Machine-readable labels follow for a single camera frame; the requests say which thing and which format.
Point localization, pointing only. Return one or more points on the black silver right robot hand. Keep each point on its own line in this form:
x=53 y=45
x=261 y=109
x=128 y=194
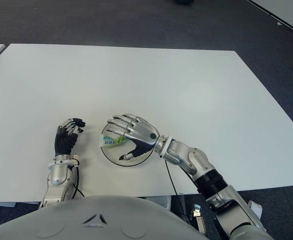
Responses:
x=141 y=130

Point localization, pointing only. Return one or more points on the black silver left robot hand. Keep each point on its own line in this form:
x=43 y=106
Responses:
x=64 y=143

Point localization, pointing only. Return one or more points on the green toothpaste tube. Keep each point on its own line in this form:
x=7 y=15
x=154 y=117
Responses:
x=109 y=141

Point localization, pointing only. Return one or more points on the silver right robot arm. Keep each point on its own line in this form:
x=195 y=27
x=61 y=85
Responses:
x=201 y=162

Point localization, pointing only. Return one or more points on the white plate with black rim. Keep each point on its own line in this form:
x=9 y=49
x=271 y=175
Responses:
x=111 y=153

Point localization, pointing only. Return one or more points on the grey robot torso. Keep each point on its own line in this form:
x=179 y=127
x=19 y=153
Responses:
x=86 y=220

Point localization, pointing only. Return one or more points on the white paper slip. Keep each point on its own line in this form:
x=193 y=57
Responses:
x=256 y=207

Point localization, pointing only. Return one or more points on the white background table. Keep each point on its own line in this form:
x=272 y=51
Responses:
x=286 y=12

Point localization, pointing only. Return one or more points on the metal bracket under table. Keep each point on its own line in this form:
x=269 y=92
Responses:
x=196 y=210

